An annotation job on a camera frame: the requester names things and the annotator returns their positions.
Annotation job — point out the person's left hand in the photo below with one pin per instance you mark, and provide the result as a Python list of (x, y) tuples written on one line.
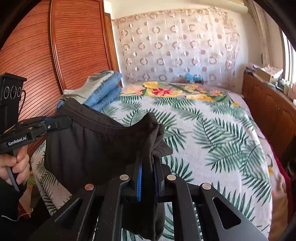
[(20, 162)]

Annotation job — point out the window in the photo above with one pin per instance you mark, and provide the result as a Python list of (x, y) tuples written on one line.
[(289, 58)]

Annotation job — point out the folded blue jeans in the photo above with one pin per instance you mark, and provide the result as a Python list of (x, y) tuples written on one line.
[(108, 92)]

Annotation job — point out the black pants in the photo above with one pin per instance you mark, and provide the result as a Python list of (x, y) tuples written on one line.
[(92, 143)]

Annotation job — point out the patterned white cloth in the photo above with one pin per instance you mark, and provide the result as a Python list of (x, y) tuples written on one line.
[(272, 70)]

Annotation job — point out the circle-patterned sheer curtain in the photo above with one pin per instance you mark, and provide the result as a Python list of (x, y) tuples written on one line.
[(173, 46)]

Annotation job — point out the blue cloth bundle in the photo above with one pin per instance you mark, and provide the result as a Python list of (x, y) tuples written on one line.
[(193, 78)]

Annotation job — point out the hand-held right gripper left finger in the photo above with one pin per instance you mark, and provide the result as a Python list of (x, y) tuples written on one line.
[(138, 183)]

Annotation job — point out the beige window curtain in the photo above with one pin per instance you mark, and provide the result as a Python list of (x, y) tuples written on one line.
[(259, 27)]

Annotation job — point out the red cloth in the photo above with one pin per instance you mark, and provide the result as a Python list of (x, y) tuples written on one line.
[(281, 166)]

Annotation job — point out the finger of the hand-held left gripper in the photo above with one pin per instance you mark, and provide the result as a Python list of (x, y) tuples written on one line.
[(57, 124), (32, 121)]

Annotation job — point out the cardboard box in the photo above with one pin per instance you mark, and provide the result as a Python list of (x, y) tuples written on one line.
[(266, 76)]

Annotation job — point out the wooden louvered wardrobe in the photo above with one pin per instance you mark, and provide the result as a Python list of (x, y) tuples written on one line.
[(69, 46)]

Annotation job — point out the person's left forearm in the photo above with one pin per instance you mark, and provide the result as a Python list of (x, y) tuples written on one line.
[(9, 199)]

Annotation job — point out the wooden cabinet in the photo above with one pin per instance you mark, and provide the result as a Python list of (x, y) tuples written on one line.
[(266, 104)]

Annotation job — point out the folded grey-green pants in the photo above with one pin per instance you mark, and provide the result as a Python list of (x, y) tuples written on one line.
[(92, 89)]

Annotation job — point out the floral pillow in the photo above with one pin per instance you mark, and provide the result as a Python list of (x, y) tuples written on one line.
[(166, 90)]

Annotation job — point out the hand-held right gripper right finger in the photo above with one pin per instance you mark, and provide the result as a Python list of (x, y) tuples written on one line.
[(156, 183)]

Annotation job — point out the leaf-print bed sheet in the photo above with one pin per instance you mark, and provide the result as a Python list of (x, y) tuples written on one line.
[(208, 139)]

